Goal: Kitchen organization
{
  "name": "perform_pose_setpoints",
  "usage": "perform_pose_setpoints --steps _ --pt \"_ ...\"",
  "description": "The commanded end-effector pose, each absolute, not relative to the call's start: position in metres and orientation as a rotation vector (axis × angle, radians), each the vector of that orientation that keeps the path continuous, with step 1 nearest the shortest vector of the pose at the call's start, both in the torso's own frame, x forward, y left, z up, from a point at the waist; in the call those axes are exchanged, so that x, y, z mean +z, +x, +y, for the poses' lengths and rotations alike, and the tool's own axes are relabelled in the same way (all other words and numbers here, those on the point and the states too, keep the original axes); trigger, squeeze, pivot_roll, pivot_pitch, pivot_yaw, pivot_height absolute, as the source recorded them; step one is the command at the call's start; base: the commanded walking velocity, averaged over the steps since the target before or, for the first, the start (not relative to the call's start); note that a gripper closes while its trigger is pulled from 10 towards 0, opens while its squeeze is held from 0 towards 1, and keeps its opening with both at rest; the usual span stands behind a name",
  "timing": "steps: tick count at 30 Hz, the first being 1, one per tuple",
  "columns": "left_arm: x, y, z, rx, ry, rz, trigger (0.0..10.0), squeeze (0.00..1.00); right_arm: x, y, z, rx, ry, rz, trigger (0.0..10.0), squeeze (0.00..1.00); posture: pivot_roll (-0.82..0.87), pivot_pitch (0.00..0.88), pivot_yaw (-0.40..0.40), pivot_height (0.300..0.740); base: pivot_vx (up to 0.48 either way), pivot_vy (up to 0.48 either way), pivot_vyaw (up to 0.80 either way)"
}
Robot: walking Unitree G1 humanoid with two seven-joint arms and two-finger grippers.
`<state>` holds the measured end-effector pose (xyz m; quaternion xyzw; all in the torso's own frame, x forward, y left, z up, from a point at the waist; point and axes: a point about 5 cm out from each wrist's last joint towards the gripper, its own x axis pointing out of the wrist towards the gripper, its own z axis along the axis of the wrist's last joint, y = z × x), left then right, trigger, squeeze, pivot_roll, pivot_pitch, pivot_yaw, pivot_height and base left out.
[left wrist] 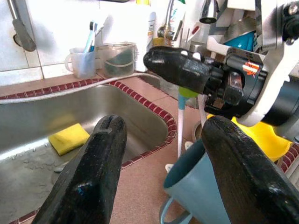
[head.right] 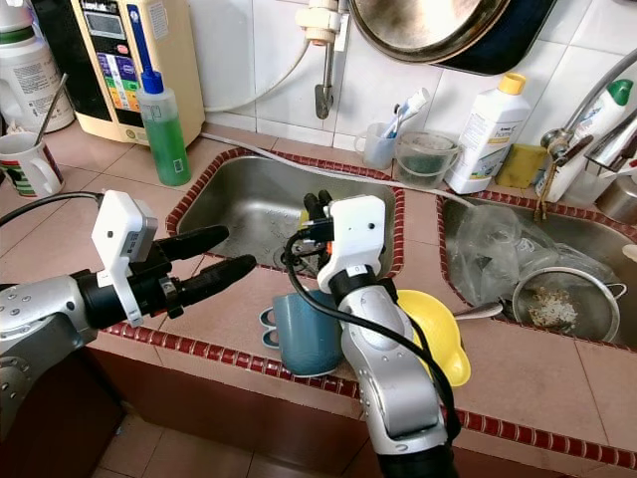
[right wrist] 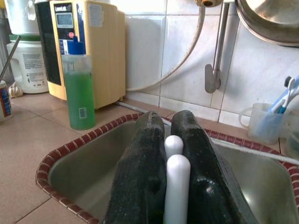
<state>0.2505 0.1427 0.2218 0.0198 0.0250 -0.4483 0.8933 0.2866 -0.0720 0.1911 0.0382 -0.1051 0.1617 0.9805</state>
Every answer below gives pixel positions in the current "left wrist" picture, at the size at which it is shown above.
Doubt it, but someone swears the white bottle with yellow cap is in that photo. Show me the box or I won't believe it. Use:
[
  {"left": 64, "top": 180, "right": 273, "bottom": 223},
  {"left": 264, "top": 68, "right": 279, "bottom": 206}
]
[{"left": 135, "top": 0, "right": 157, "bottom": 72}]

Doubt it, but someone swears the yellow plastic bowl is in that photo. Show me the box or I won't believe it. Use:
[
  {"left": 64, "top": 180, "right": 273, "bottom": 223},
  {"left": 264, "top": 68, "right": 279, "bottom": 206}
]
[{"left": 206, "top": 113, "right": 292, "bottom": 163}]

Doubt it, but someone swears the yellow kitchen sponge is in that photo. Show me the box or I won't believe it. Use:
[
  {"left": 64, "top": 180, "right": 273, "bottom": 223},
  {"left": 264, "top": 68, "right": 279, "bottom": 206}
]
[{"left": 48, "top": 123, "right": 91, "bottom": 156}]

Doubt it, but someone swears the wall tap with dark handle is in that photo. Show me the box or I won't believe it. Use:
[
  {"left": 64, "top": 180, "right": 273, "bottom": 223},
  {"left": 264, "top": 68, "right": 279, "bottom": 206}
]
[{"left": 7, "top": 0, "right": 37, "bottom": 52}]

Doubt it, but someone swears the clear round plastic container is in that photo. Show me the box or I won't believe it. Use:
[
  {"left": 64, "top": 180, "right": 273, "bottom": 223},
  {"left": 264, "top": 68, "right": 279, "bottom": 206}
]
[{"left": 96, "top": 42, "right": 136, "bottom": 78}]

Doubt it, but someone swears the stainless steel sink basin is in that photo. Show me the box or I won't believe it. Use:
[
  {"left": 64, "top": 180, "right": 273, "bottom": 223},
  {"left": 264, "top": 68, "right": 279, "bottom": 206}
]
[{"left": 0, "top": 84, "right": 177, "bottom": 224}]

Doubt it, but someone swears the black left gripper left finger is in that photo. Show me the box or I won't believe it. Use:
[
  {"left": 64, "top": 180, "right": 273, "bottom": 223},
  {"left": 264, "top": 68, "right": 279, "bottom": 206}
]
[{"left": 31, "top": 114, "right": 128, "bottom": 224}]

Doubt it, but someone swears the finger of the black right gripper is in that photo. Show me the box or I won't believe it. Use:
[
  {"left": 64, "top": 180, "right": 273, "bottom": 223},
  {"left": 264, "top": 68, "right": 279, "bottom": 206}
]
[{"left": 142, "top": 46, "right": 214, "bottom": 94}]

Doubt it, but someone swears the green and white toothbrush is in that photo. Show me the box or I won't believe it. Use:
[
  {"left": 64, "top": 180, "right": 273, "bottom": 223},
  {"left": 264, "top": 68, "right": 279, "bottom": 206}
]
[{"left": 177, "top": 85, "right": 199, "bottom": 160}]

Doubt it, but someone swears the teal ceramic mug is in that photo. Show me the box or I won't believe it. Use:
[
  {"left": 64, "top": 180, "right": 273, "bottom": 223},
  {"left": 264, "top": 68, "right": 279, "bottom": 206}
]
[{"left": 159, "top": 137, "right": 232, "bottom": 224}]

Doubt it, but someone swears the clear plastic cup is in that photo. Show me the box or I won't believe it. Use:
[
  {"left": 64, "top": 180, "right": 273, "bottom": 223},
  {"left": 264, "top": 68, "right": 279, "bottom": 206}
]
[{"left": 64, "top": 48, "right": 96, "bottom": 79}]

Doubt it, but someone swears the white printed tube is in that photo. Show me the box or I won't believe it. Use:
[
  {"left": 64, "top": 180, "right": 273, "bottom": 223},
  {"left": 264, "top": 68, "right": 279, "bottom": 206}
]
[{"left": 170, "top": 0, "right": 186, "bottom": 28}]

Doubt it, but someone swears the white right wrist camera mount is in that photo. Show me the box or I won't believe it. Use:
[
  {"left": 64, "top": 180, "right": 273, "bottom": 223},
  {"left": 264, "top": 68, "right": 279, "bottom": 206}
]
[{"left": 206, "top": 0, "right": 299, "bottom": 128}]

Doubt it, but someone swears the chrome faucet spout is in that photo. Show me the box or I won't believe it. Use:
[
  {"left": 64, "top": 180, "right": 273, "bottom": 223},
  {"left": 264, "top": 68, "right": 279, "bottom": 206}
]
[{"left": 199, "top": 0, "right": 220, "bottom": 24}]

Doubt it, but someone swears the chrome gooseneck tap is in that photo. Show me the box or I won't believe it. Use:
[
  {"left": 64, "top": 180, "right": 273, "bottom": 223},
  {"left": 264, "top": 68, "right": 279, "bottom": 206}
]
[{"left": 157, "top": 0, "right": 182, "bottom": 42}]

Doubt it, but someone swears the blue and white toothbrush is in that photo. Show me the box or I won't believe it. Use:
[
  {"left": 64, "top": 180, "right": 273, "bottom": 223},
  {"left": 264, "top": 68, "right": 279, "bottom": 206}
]
[{"left": 83, "top": 20, "right": 98, "bottom": 53}]

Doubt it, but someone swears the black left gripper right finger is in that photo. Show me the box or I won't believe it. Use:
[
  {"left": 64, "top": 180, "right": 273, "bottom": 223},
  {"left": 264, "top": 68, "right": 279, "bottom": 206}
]
[{"left": 201, "top": 115, "right": 299, "bottom": 224}]

